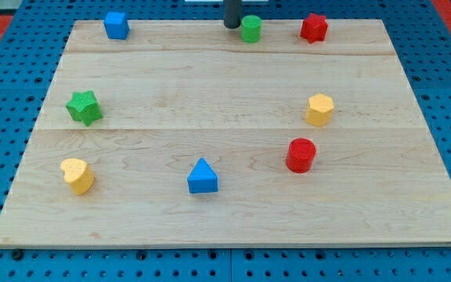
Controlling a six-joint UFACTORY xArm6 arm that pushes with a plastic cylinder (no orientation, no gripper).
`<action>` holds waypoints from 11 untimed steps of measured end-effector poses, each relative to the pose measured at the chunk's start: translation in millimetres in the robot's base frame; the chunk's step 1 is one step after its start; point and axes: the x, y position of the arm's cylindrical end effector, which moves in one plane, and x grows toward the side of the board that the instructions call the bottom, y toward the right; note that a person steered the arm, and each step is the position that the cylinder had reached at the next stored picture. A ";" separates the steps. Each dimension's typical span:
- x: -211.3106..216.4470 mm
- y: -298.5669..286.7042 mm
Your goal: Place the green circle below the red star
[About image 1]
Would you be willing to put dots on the yellow hexagon block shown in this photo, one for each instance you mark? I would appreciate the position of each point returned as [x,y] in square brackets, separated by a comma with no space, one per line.
[319,110]

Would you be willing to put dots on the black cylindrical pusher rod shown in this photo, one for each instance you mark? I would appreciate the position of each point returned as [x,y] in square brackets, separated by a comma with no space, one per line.
[232,13]

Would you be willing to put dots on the green star block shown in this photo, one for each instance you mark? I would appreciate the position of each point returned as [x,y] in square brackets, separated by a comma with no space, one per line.
[84,107]

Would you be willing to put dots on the light wooden board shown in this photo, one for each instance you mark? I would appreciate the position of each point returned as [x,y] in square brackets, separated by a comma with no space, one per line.
[175,91]

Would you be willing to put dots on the red star block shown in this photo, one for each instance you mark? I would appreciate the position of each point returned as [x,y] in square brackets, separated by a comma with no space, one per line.
[314,28]

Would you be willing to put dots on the blue cube block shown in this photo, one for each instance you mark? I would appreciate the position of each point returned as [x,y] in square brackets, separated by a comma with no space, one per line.
[116,25]

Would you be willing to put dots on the green cylinder block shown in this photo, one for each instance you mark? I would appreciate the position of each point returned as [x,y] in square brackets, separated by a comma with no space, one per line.
[251,28]

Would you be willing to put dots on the yellow heart block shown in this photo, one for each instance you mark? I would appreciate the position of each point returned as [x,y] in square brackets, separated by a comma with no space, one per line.
[77,174]

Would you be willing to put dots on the red cylinder block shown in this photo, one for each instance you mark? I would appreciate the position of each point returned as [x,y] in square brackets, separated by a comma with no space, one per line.
[300,155]

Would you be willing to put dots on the blue triangle block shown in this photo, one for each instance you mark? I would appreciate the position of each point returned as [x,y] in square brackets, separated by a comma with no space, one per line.
[202,178]

